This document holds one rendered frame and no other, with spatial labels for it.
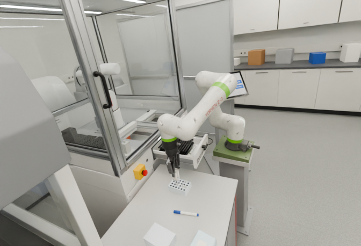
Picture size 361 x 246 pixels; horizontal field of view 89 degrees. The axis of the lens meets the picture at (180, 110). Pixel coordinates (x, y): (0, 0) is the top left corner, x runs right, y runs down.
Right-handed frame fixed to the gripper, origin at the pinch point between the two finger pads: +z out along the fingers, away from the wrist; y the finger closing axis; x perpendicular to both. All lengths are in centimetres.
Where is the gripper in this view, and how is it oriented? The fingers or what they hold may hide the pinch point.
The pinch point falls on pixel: (175, 174)
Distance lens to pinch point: 117.5
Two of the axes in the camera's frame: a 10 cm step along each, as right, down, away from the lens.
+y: 4.7, -3.8, 8.0
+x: -8.8, -0.8, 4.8
